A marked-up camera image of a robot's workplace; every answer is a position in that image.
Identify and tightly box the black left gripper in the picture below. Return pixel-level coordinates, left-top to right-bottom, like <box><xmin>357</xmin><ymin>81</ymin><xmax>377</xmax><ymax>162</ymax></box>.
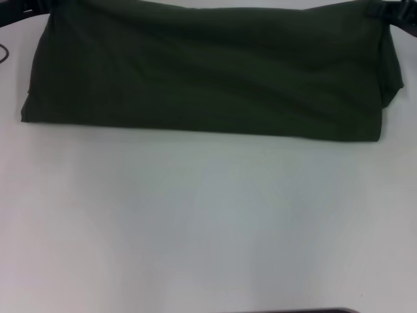
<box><xmin>0</xmin><ymin>0</ymin><xmax>55</xmax><ymax>29</ymax></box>

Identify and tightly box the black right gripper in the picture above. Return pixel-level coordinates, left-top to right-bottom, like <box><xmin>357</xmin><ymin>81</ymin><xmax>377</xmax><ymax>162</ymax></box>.
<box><xmin>367</xmin><ymin>0</ymin><xmax>417</xmax><ymax>27</ymax></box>

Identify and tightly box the dark green FREE t-shirt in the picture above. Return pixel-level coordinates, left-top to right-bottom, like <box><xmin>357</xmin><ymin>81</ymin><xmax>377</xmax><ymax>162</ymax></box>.
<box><xmin>19</xmin><ymin>0</ymin><xmax>407</xmax><ymax>145</ymax></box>

